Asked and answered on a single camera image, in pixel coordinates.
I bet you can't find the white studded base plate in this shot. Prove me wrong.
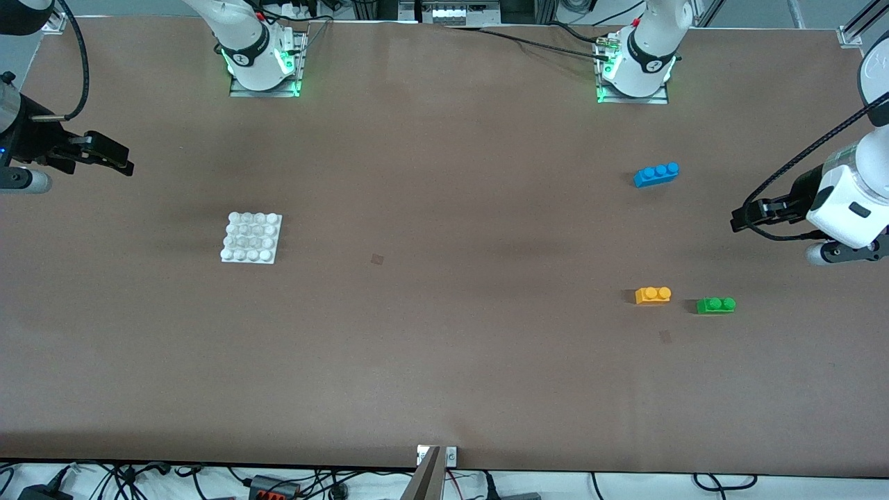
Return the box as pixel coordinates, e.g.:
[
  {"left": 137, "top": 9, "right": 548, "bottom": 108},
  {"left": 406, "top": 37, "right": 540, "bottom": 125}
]
[{"left": 219, "top": 211, "right": 283, "bottom": 265}]

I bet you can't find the blue three-stud block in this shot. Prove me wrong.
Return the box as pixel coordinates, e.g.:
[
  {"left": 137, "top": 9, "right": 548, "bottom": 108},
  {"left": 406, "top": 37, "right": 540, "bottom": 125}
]
[{"left": 633, "top": 162, "right": 681, "bottom": 189}]

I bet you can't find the black power adapter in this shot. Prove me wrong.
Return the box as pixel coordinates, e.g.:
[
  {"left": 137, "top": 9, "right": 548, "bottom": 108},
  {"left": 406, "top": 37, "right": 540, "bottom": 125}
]
[{"left": 17, "top": 484, "right": 74, "bottom": 500}]

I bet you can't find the black adapter with orange clips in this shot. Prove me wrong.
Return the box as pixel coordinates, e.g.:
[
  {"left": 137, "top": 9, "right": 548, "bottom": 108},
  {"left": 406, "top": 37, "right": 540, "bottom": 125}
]
[{"left": 249, "top": 474, "right": 301, "bottom": 500}]

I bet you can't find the white power strip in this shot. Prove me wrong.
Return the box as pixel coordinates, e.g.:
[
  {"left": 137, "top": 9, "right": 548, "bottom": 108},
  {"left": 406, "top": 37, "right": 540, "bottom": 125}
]
[{"left": 420, "top": 3, "right": 484, "bottom": 26}]

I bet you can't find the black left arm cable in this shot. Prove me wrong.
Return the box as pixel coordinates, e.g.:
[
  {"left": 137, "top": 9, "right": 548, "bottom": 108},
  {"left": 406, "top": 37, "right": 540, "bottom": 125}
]
[{"left": 740, "top": 90, "right": 889, "bottom": 242}]

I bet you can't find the black looped floor cable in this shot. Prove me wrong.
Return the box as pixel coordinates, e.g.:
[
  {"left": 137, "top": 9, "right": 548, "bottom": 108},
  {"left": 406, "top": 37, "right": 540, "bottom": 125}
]
[{"left": 692, "top": 473, "right": 758, "bottom": 492}]

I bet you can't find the black cable on table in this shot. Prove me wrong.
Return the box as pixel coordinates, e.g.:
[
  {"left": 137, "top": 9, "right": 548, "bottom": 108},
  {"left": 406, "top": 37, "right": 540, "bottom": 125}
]
[{"left": 444, "top": 23, "right": 616, "bottom": 63}]

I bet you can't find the silver table edge bracket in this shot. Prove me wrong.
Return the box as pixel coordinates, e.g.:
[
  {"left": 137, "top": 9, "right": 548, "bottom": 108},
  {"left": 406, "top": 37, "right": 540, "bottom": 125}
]
[{"left": 417, "top": 445, "right": 458, "bottom": 467}]

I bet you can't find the brown wooden post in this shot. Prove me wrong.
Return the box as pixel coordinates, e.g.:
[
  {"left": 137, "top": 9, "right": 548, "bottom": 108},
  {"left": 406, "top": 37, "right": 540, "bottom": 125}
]
[{"left": 401, "top": 447, "right": 445, "bottom": 500}]

